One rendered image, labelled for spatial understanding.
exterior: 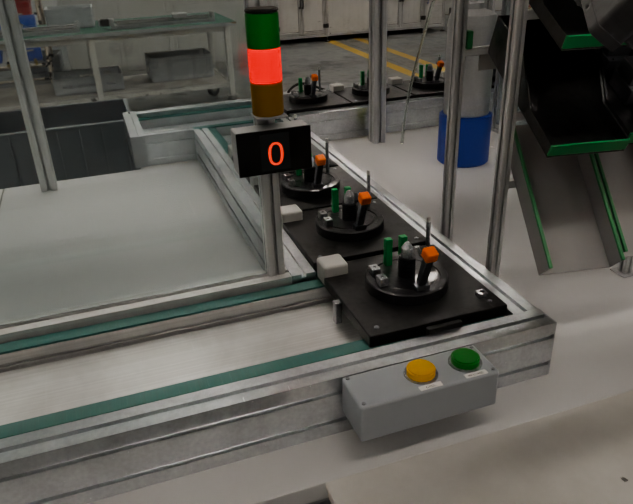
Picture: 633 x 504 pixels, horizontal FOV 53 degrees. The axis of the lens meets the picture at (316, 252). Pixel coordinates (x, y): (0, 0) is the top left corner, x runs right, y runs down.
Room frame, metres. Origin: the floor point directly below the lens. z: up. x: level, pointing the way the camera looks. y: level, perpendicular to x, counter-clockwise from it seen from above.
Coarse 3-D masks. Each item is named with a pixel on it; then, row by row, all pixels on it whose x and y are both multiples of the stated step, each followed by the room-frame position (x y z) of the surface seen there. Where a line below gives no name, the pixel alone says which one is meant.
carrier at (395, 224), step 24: (336, 192) 1.21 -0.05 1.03; (288, 216) 1.21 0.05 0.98; (312, 216) 1.24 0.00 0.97; (336, 216) 1.19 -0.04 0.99; (384, 216) 1.22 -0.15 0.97; (312, 240) 1.12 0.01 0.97; (336, 240) 1.11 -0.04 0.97; (360, 240) 1.11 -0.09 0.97; (408, 240) 1.10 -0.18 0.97; (312, 264) 1.03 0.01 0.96
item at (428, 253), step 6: (420, 246) 0.89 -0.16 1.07; (426, 246) 0.89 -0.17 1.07; (432, 246) 0.87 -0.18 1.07; (420, 252) 0.88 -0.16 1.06; (426, 252) 0.86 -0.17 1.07; (432, 252) 0.86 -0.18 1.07; (426, 258) 0.85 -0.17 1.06; (432, 258) 0.85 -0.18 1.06; (426, 264) 0.86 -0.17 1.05; (432, 264) 0.87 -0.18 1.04; (420, 270) 0.88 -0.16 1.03; (426, 270) 0.87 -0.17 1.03; (420, 276) 0.87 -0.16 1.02; (426, 276) 0.87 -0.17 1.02; (420, 282) 0.88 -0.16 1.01; (426, 282) 0.88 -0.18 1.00
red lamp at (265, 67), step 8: (280, 48) 0.99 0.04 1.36; (248, 56) 0.98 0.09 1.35; (256, 56) 0.96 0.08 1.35; (264, 56) 0.96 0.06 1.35; (272, 56) 0.97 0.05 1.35; (280, 56) 0.98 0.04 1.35; (248, 64) 0.98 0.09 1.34; (256, 64) 0.96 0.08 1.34; (264, 64) 0.96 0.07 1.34; (272, 64) 0.97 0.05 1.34; (280, 64) 0.98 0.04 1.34; (256, 72) 0.96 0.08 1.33; (264, 72) 0.96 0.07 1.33; (272, 72) 0.96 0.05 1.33; (280, 72) 0.98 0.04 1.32; (256, 80) 0.97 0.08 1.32; (264, 80) 0.96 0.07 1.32; (272, 80) 0.96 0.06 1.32; (280, 80) 0.98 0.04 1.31
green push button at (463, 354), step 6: (462, 348) 0.74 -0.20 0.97; (456, 354) 0.73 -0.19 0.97; (462, 354) 0.73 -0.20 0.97; (468, 354) 0.73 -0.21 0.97; (474, 354) 0.73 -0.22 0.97; (456, 360) 0.72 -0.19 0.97; (462, 360) 0.71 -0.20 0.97; (468, 360) 0.71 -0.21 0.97; (474, 360) 0.71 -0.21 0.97; (456, 366) 0.71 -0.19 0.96; (462, 366) 0.71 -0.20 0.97; (468, 366) 0.71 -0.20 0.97; (474, 366) 0.71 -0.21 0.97
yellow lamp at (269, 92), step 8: (256, 88) 0.97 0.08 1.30; (264, 88) 0.96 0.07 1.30; (272, 88) 0.96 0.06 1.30; (280, 88) 0.97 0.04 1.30; (256, 96) 0.97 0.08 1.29; (264, 96) 0.96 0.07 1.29; (272, 96) 0.96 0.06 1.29; (280, 96) 0.97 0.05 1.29; (256, 104) 0.97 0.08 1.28; (264, 104) 0.96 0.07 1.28; (272, 104) 0.96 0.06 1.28; (280, 104) 0.97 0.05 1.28; (256, 112) 0.97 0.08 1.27; (264, 112) 0.96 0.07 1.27; (272, 112) 0.96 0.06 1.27; (280, 112) 0.97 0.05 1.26
